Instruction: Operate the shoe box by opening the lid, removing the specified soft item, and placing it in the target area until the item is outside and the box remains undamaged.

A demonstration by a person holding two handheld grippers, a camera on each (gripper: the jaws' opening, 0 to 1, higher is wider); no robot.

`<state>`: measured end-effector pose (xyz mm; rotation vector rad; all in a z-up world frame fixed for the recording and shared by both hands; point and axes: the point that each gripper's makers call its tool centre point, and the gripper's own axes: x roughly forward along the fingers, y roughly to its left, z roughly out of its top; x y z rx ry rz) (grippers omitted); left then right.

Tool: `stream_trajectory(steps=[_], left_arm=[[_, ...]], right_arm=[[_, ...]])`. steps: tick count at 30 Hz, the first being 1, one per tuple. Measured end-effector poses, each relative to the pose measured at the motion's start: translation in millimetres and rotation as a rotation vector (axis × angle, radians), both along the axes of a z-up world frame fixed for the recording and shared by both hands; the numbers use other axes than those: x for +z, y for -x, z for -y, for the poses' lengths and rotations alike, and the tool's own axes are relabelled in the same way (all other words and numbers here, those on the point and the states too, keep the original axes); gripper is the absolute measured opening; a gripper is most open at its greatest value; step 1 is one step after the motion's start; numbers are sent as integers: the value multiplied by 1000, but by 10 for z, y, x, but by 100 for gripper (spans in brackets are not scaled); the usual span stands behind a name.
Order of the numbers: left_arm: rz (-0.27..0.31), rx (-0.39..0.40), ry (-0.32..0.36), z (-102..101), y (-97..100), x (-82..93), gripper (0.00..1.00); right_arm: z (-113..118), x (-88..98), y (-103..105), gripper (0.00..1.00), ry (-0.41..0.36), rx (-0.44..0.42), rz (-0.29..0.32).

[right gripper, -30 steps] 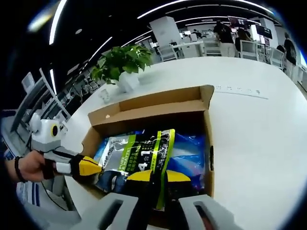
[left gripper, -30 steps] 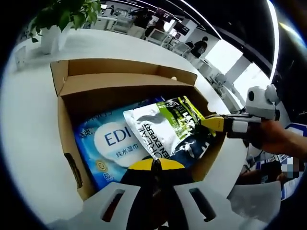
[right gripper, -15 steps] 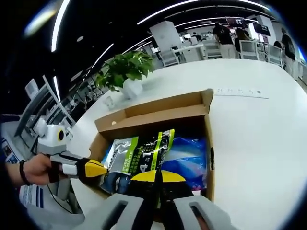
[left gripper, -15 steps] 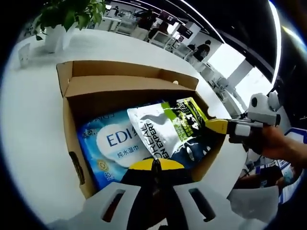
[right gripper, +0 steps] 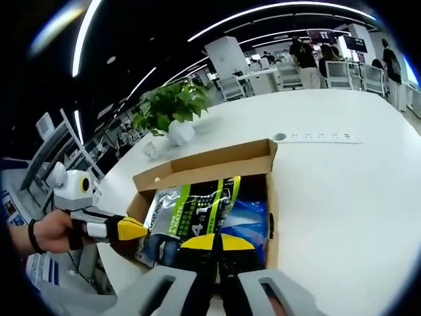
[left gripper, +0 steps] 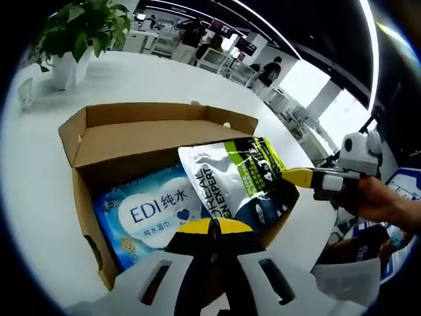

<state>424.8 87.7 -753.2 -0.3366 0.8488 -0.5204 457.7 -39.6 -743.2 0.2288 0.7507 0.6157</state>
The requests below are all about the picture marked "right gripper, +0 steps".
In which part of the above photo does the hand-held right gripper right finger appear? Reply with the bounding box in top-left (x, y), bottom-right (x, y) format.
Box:
top-left (218, 234), bottom-right (313, 316)

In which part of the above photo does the white office desk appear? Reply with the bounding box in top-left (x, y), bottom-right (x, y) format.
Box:
top-left (235, 70), bottom-right (280, 96)

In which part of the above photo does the person's left hand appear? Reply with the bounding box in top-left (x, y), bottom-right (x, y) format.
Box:
top-left (34, 209), bottom-right (89, 254)

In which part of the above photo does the person's grey shirt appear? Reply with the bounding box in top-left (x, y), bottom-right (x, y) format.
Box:
top-left (32, 282), bottom-right (118, 316)

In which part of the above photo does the brown cardboard shoe box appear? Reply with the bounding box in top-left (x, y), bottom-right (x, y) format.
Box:
top-left (126, 138), bottom-right (280, 274)

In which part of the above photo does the blue white poster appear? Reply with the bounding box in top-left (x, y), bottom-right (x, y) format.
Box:
top-left (1, 190), bottom-right (30, 226)

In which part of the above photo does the black wristband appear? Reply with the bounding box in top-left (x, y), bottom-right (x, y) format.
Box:
top-left (28, 219), bottom-right (45, 254)

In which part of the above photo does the dark wall screen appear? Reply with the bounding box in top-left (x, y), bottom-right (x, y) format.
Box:
top-left (343, 35), bottom-right (366, 52)

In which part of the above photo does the dark blue white-edged packet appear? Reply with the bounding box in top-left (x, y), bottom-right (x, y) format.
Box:
top-left (136, 233), bottom-right (180, 267)

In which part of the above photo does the green potted plant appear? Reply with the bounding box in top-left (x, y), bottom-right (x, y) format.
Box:
top-left (131, 82), bottom-right (210, 145)

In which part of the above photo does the purple wall screen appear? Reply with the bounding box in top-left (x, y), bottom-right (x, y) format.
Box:
top-left (307, 28), bottom-right (333, 43)

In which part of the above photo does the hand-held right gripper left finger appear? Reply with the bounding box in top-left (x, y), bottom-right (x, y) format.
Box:
top-left (110, 232), bottom-right (220, 316)

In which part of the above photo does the white pillar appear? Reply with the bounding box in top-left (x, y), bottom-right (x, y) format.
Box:
top-left (204, 36), bottom-right (249, 86)

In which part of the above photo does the ceiling light strip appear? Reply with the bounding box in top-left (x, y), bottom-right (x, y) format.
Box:
top-left (71, 0), bottom-right (103, 78)
top-left (187, 1), bottom-right (379, 43)

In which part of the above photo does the white mesh office chair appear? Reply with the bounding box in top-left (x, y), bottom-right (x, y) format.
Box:
top-left (363, 64), bottom-right (385, 96)
top-left (218, 75), bottom-right (246, 101)
top-left (327, 61), bottom-right (355, 90)

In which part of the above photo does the white table socket strip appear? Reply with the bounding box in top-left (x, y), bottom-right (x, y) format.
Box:
top-left (272, 131), bottom-right (362, 145)

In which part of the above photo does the black silver green pouch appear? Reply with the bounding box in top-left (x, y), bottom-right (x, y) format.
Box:
top-left (149, 176), bottom-right (243, 238)

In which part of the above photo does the blue wipes pack soft item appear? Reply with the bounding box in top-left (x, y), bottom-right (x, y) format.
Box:
top-left (230, 197), bottom-right (269, 264)

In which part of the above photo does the grey metal shelf rack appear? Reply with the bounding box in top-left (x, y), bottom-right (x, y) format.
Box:
top-left (19, 108), bottom-right (103, 211)

